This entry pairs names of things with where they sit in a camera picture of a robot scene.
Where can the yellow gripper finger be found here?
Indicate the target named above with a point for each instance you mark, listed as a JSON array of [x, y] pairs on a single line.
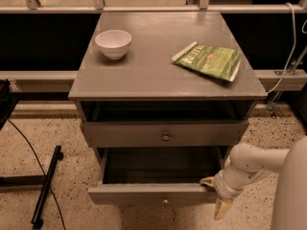
[[222, 207], [208, 181]]

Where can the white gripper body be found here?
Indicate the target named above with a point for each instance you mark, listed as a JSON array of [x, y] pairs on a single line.
[[221, 185]]

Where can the grey drawer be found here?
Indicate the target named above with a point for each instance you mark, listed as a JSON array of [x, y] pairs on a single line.
[[157, 175], [159, 134]]

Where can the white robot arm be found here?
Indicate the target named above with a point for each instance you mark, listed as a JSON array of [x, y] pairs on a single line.
[[249, 164]]

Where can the grey top drawer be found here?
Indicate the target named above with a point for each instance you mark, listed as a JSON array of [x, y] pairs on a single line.
[[159, 134]]

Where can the grey wooden drawer cabinet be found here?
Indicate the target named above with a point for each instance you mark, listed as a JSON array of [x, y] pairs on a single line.
[[145, 86]]

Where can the green chip bag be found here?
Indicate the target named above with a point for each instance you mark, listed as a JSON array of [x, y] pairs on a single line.
[[217, 62]]

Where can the white ceramic bowl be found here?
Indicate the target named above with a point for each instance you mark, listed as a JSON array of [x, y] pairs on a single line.
[[114, 44]]

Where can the black stand base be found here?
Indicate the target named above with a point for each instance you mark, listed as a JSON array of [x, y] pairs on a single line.
[[44, 181]]

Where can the black device at left edge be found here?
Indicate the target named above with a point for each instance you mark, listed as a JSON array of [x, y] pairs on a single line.
[[7, 102]]

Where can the metal bracket stand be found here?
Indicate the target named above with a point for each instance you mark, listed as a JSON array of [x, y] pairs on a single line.
[[290, 79]]

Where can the metal railing frame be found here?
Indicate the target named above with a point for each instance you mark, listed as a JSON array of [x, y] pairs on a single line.
[[96, 7]]

